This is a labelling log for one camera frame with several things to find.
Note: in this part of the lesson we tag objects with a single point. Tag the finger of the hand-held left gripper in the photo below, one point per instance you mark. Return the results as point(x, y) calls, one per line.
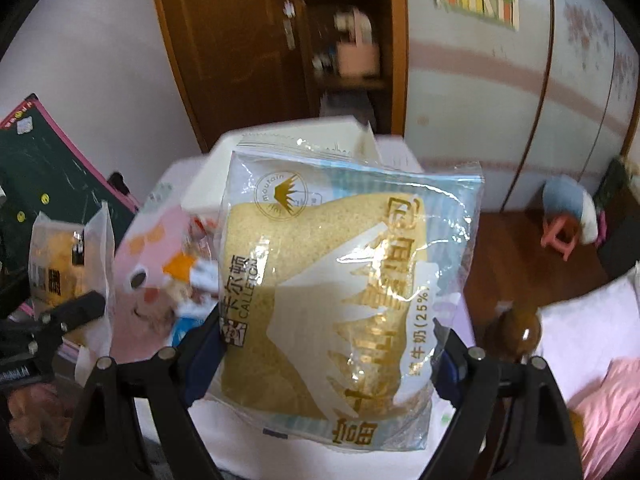
point(75, 307)
point(78, 249)

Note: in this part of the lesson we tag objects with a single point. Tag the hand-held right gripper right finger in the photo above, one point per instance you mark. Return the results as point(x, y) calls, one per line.
point(452, 375)

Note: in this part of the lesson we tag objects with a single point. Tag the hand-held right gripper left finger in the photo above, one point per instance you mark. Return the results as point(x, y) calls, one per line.
point(202, 360)

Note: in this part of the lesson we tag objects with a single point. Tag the orange cake packet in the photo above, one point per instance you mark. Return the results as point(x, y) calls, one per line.
point(55, 270)

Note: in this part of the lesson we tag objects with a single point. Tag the clear bread packet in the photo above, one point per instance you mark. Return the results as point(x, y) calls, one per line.
point(310, 260)

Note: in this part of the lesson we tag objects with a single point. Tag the white storage box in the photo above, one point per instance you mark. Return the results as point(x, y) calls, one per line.
point(300, 130)

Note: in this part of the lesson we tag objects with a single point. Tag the person's left hand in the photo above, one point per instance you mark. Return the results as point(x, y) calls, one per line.
point(37, 412)

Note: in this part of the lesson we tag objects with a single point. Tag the brown round wooden knob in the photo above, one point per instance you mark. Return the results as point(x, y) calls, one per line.
point(515, 332)

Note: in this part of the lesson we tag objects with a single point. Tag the small black clamp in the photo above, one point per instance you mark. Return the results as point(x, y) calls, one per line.
point(119, 184)

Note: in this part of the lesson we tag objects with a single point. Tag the loose colourful snack packets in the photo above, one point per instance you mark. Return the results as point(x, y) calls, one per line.
point(202, 270)

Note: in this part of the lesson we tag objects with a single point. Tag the white pillow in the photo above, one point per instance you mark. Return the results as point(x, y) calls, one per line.
point(590, 315)

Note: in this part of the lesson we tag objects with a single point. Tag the pink blanket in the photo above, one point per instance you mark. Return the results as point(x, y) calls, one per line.
point(612, 410)

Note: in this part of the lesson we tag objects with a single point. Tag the pink plastic stool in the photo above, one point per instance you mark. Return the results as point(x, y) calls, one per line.
point(557, 237)

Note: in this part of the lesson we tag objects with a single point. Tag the blue plush toy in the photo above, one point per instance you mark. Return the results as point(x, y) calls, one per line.
point(570, 200)

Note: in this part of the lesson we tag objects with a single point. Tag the brown wooden cabinet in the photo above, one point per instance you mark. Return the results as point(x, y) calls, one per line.
point(225, 35)

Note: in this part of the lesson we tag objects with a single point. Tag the white floral wardrobe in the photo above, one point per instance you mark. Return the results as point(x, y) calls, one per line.
point(475, 110)

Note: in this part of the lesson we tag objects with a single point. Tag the white door ornament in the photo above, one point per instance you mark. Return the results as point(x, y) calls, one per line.
point(290, 25)

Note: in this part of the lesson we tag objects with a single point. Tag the pink box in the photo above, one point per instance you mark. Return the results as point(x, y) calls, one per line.
point(357, 57)

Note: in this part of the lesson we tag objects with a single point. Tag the green chalkboard with pink frame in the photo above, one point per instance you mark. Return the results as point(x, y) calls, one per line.
point(45, 170)

